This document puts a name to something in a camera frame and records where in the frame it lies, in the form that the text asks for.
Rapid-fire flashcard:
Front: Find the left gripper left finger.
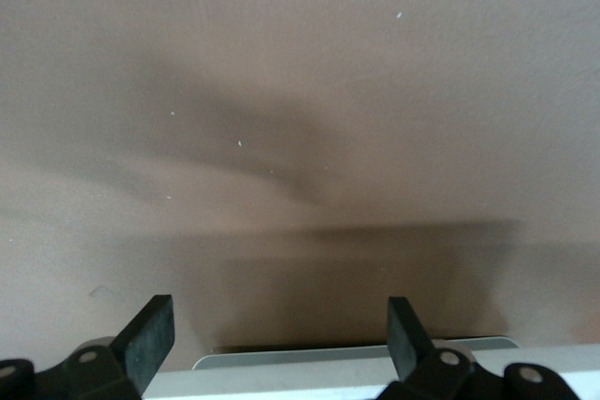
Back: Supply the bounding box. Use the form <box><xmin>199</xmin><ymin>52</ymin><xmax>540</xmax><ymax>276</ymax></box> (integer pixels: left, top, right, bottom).
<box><xmin>35</xmin><ymin>294</ymin><xmax>175</xmax><ymax>400</ymax></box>

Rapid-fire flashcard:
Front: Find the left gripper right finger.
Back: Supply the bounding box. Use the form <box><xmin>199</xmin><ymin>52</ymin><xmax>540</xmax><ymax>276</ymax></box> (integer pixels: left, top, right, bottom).
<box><xmin>379</xmin><ymin>296</ymin><xmax>505</xmax><ymax>400</ymax></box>

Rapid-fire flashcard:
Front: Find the white plastic drawer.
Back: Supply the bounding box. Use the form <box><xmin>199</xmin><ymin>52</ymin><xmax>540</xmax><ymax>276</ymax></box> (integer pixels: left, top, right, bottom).
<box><xmin>142</xmin><ymin>334</ymin><xmax>600</xmax><ymax>400</ymax></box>

